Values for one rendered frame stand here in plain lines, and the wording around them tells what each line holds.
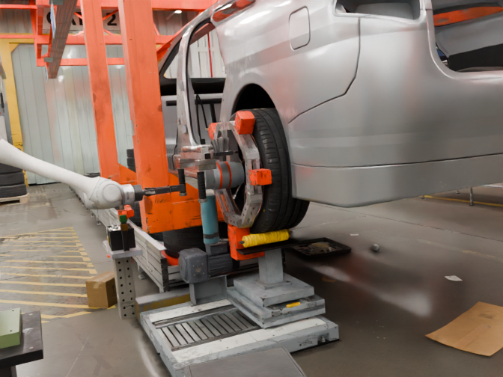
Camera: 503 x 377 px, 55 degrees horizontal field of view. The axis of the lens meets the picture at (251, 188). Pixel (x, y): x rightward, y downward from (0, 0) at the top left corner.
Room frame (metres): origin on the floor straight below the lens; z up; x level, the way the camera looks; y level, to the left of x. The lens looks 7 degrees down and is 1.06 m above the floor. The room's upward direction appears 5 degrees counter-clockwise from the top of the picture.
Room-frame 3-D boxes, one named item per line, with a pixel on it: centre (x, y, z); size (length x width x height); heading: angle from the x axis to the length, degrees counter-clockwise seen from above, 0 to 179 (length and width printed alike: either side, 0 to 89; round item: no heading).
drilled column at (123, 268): (2.89, 0.82, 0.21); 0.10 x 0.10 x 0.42; 23
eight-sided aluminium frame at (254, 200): (2.54, 0.09, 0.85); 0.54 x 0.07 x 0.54; 23
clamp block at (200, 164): (2.31, 0.21, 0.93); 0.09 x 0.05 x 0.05; 113
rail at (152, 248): (4.05, 1.04, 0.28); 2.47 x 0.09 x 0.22; 23
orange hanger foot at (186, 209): (3.02, 0.27, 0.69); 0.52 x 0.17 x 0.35; 113
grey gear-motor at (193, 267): (2.81, 0.24, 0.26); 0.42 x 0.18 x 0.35; 113
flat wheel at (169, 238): (3.38, 0.31, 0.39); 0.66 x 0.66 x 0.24
